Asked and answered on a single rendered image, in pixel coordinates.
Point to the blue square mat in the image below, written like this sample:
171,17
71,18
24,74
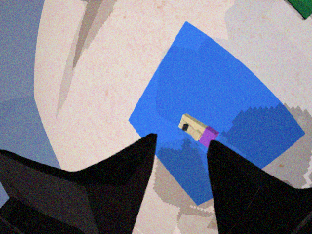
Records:
200,78

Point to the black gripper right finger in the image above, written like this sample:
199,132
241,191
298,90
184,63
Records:
247,200

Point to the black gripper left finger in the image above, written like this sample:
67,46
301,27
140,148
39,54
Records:
102,199

